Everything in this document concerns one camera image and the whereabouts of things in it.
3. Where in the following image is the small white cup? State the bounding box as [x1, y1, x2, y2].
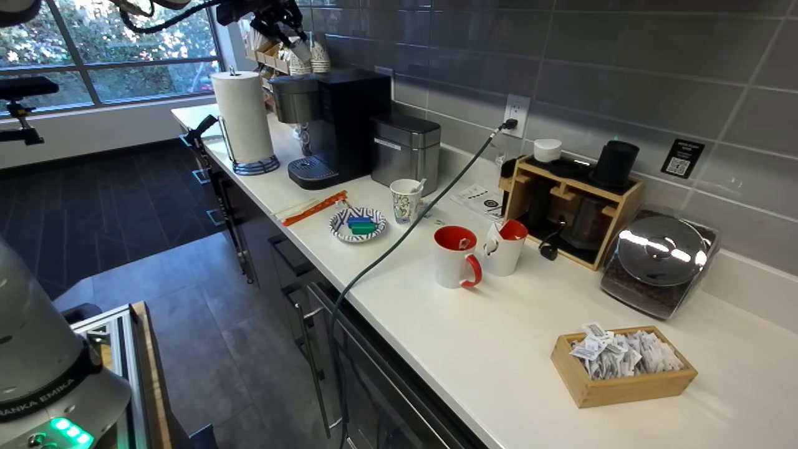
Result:
[530, 136, 566, 167]

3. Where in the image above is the black Keurig coffee machine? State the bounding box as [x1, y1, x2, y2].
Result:
[272, 67, 394, 192]

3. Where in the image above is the wooden coffee rack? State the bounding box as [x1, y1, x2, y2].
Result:
[498, 156, 647, 274]

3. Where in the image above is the small printed paper card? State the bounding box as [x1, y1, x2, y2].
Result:
[453, 182, 504, 213]

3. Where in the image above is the white paper towel roll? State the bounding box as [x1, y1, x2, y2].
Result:
[209, 67, 283, 181]

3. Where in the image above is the orange flat stick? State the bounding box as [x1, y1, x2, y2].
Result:
[282, 191, 352, 231]

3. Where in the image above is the black cylindrical container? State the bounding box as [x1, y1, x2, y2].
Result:
[591, 138, 644, 192]

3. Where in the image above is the wooden packet box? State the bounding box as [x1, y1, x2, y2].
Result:
[548, 325, 700, 411]

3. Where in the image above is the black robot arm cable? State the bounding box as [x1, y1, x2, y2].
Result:
[109, 0, 224, 36]

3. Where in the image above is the white mug with red handle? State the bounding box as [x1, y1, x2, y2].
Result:
[429, 223, 485, 293]

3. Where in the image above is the blue patterned small plate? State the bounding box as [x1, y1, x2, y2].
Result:
[326, 204, 388, 247]

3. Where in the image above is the white sugar packets pile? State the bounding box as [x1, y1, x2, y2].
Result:
[569, 323, 686, 384]

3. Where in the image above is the white mug with red interior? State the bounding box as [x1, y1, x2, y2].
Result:
[478, 217, 530, 279]

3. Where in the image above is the green sponge piece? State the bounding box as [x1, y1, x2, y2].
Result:
[344, 213, 378, 237]

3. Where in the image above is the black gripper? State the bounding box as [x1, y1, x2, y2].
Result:
[216, 0, 307, 51]

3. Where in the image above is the glass carafe with black knob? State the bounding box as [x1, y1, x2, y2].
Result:
[535, 191, 624, 265]

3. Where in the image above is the aluminium frame robot cart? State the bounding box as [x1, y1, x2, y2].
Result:
[68, 300, 176, 449]

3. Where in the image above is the stainless steel dishwasher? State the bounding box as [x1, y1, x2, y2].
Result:
[307, 279, 472, 449]

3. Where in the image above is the stainless steel canister box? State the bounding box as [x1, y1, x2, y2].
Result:
[368, 111, 443, 197]

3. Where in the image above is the black wall plaque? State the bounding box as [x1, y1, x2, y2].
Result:
[657, 138, 707, 182]

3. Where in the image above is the dark power cable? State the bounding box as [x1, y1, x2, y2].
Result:
[326, 117, 522, 439]

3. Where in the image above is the white wall outlet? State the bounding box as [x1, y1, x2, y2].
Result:
[500, 93, 534, 139]

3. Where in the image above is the dark wood counter cabinet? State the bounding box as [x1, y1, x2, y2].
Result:
[184, 136, 489, 449]

